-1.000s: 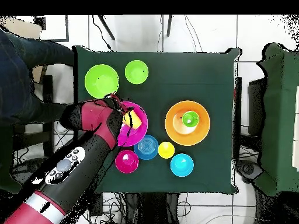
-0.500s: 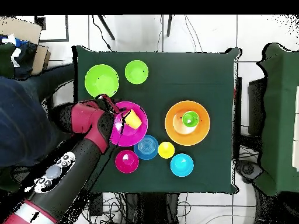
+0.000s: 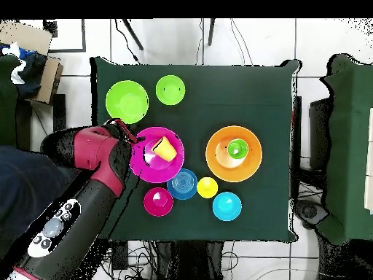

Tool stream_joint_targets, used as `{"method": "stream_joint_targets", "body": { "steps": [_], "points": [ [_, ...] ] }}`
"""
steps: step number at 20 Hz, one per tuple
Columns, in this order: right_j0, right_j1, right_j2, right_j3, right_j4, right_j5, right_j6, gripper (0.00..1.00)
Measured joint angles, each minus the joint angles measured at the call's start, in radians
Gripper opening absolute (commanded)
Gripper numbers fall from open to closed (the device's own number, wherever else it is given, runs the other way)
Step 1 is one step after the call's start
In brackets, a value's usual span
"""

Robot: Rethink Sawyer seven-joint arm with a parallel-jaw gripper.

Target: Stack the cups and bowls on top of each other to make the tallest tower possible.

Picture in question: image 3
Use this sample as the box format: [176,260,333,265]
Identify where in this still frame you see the ridged yellow cup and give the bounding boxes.
[151,136,178,162]

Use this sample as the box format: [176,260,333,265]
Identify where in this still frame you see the large pink bowl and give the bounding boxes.
[129,126,186,184]

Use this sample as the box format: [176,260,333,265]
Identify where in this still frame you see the ridged green cup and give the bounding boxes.
[227,138,250,160]

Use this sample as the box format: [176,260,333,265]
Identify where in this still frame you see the large orange bowl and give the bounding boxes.
[205,125,263,184]

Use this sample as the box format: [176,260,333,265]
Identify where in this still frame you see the large green bowl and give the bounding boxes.
[105,79,149,125]

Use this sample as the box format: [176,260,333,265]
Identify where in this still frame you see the small green bowl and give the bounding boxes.
[154,74,187,106]

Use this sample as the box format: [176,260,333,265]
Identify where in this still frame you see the black stool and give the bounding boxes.
[14,93,68,151]

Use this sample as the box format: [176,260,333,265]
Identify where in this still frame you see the dark blue bowl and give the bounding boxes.
[166,168,199,201]

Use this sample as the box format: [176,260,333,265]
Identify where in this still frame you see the small red bowl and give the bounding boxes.
[143,187,175,218]

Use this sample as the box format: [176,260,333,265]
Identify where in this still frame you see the black tripod leg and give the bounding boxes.
[121,18,144,51]
[207,18,217,47]

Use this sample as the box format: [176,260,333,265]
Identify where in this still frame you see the smooth yellow cup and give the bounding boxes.
[197,176,219,200]

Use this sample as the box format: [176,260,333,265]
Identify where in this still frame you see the blue and black bag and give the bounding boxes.
[0,42,47,100]

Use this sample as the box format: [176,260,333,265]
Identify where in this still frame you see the dark green tablecloth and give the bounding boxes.
[90,56,302,244]
[0,53,23,147]
[315,52,373,246]

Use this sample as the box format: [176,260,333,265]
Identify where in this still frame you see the small light blue bowl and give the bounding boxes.
[211,191,243,222]

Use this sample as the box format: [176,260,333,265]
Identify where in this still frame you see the cardboard box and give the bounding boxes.
[0,19,64,104]

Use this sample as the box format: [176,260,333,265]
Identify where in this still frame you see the black cabinet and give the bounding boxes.
[308,97,331,170]

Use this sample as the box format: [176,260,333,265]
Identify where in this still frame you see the black floor cable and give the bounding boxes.
[114,18,141,64]

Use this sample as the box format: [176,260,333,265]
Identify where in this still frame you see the black frame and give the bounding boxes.
[42,18,87,54]

